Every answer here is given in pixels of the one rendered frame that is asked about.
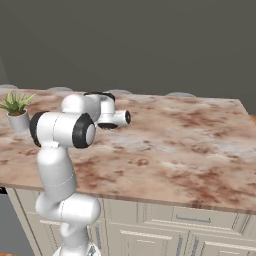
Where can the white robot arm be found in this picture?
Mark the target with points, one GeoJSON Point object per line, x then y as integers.
{"type": "Point", "coordinates": [55, 173]}

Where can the grey round stool seat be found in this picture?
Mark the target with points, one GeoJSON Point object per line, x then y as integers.
{"type": "Point", "coordinates": [120, 91]}
{"type": "Point", "coordinates": [7, 86]}
{"type": "Point", "coordinates": [60, 89]}
{"type": "Point", "coordinates": [180, 94]}

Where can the green plant in white pot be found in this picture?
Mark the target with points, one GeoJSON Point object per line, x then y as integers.
{"type": "Point", "coordinates": [18, 118]}

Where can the cream drawer front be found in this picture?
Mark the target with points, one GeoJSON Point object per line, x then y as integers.
{"type": "Point", "coordinates": [223, 218]}

